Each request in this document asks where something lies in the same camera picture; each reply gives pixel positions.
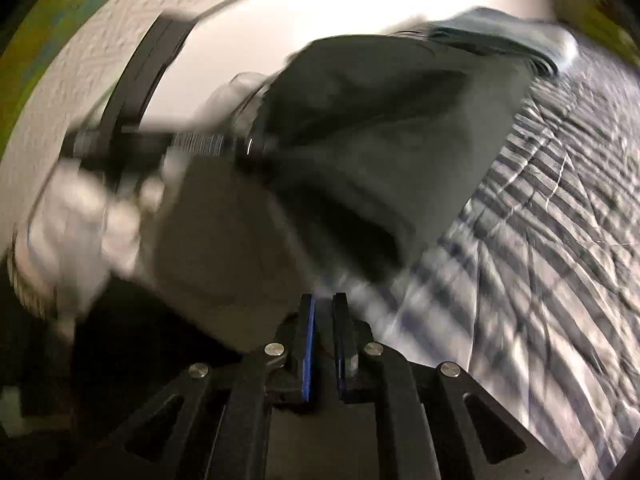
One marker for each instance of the left hand white glove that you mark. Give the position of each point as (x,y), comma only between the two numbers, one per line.
(77,235)

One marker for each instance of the green yellow wall map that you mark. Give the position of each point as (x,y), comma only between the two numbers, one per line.
(33,33)

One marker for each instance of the striped blue grey bedspread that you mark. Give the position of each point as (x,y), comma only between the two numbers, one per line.
(534,289)

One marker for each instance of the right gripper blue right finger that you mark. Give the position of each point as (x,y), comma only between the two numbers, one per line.
(345,343)

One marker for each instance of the black trousers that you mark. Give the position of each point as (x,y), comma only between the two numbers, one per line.
(373,146)

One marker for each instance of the folded light blue towel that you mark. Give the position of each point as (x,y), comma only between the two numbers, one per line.
(551,47)

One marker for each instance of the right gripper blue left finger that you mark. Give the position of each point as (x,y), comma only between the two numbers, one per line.
(303,346)

